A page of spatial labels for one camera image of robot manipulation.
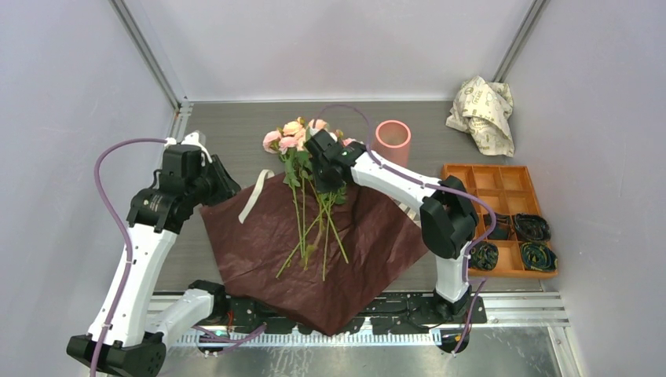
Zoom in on short cream ribbon strip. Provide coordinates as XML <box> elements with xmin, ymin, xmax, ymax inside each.
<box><xmin>238</xmin><ymin>169</ymin><xmax>275</xmax><ymax>224</ymax></box>

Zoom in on pink artificial flower bouquet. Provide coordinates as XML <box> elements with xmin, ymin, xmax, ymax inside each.
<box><xmin>261</xmin><ymin>117</ymin><xmax>352</xmax><ymax>281</ymax></box>

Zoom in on dark red wrapping paper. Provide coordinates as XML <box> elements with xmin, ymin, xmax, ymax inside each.
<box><xmin>200</xmin><ymin>175</ymin><xmax>427</xmax><ymax>335</ymax></box>

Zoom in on cream printed ribbon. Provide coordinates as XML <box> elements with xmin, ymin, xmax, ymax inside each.
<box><xmin>398</xmin><ymin>203</ymin><xmax>421</xmax><ymax>226</ymax></box>

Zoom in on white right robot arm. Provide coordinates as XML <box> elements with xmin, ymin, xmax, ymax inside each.
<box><xmin>305</xmin><ymin>130</ymin><xmax>479</xmax><ymax>323</ymax></box>

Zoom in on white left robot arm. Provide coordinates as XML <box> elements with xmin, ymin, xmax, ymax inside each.
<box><xmin>66</xmin><ymin>138</ymin><xmax>240</xmax><ymax>376</ymax></box>

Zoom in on pink cylindrical vase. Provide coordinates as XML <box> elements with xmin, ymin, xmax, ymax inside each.
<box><xmin>371</xmin><ymin>120</ymin><xmax>412</xmax><ymax>167</ymax></box>

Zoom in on orange wooden compartment tray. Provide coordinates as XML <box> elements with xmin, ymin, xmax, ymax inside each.
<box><xmin>441</xmin><ymin>164</ymin><xmax>558</xmax><ymax>279</ymax></box>

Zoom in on rolled dark tie, green pattern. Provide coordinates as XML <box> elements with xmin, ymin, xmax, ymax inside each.
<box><xmin>470</xmin><ymin>241</ymin><xmax>499</xmax><ymax>271</ymax></box>

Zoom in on rolled dark tie, brown pattern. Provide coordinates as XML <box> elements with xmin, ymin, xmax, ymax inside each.
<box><xmin>487</xmin><ymin>214</ymin><xmax>514</xmax><ymax>240</ymax></box>

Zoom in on rolled dark patterned tie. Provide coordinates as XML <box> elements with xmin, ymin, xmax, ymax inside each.
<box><xmin>512</xmin><ymin>213</ymin><xmax>551</xmax><ymax>243</ymax></box>

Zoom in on rolled dark tie, yellow pattern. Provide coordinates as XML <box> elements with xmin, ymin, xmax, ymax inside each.
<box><xmin>520</xmin><ymin>242</ymin><xmax>558</xmax><ymax>273</ymax></box>

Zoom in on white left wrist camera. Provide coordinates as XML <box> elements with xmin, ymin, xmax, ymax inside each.
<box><xmin>163</xmin><ymin>130</ymin><xmax>213</xmax><ymax>164</ymax></box>

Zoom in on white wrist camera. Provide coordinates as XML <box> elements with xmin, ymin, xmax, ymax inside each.
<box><xmin>306</xmin><ymin>126</ymin><xmax>338</xmax><ymax>141</ymax></box>
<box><xmin>163</xmin><ymin>130</ymin><xmax>213</xmax><ymax>164</ymax></box>

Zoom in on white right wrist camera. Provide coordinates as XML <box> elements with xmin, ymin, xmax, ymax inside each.
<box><xmin>306</xmin><ymin>126</ymin><xmax>338</xmax><ymax>141</ymax></box>

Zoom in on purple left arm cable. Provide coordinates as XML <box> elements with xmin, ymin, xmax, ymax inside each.
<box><xmin>89</xmin><ymin>137</ymin><xmax>267</xmax><ymax>377</ymax></box>

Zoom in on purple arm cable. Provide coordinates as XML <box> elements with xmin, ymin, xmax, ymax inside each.
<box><xmin>89</xmin><ymin>137</ymin><xmax>267</xmax><ymax>377</ymax></box>
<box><xmin>312</xmin><ymin>104</ymin><xmax>499</xmax><ymax>355</ymax></box>

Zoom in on aluminium frame rail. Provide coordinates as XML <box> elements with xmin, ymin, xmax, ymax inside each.
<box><xmin>147</xmin><ymin>292</ymin><xmax>569</xmax><ymax>352</ymax></box>

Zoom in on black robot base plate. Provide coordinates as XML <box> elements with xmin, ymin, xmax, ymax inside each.
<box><xmin>198</xmin><ymin>291</ymin><xmax>470</xmax><ymax>335</ymax></box>

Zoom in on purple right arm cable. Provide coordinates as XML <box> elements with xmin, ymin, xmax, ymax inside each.
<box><xmin>312</xmin><ymin>104</ymin><xmax>499</xmax><ymax>355</ymax></box>

